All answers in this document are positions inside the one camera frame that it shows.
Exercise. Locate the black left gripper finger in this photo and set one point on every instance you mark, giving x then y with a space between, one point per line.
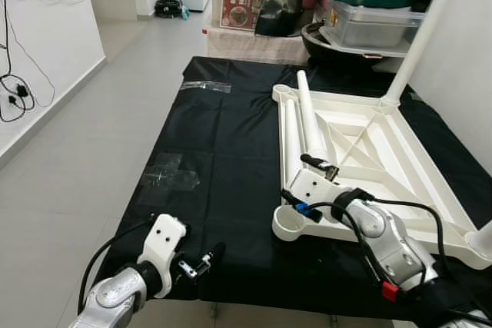
215 253
188 225

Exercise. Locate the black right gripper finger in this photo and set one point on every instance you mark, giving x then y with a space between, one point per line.
315 161

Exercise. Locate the white plastic children table top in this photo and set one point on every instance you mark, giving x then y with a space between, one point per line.
384 151

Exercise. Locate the black tablecloth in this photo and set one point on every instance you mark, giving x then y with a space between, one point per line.
215 213

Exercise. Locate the black wok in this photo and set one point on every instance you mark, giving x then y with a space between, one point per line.
323 50

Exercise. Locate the beige patterned cloth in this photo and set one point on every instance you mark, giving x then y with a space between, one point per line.
254 48

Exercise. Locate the clear tape strip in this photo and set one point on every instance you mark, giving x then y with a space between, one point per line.
206 86

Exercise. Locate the grey metal table leg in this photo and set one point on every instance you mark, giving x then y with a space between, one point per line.
333 319

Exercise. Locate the clear plastic storage container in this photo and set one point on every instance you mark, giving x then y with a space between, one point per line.
373 28

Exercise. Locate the red printed carton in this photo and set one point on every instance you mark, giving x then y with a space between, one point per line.
242 7

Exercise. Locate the teal mop head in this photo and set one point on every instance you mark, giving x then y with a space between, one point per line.
185 14

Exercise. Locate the black power adapter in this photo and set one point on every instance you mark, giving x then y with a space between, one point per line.
22 90

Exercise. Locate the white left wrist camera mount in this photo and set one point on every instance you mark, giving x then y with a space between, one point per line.
161 243

